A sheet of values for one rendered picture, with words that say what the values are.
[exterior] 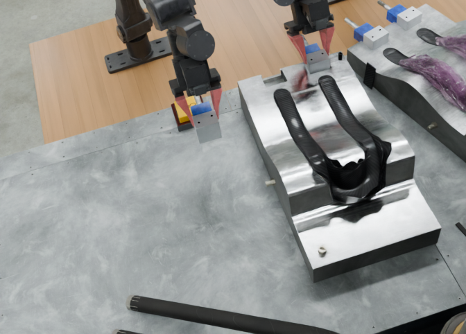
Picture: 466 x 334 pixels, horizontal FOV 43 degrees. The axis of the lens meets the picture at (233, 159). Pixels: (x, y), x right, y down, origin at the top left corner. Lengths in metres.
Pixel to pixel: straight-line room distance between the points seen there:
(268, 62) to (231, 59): 0.10
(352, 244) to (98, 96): 0.79
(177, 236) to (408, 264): 0.47
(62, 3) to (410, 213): 2.56
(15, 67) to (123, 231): 1.91
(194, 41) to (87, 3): 2.26
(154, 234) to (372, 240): 0.46
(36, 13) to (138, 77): 1.84
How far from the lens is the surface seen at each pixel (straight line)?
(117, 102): 1.57
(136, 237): 1.30
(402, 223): 1.20
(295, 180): 1.15
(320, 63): 1.39
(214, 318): 1.10
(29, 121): 2.82
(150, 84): 1.58
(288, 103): 1.35
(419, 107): 1.39
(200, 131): 1.24
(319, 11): 1.29
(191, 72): 1.11
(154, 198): 1.34
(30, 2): 3.50
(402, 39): 1.55
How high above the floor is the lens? 1.88
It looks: 52 degrees down
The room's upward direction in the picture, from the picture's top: 12 degrees counter-clockwise
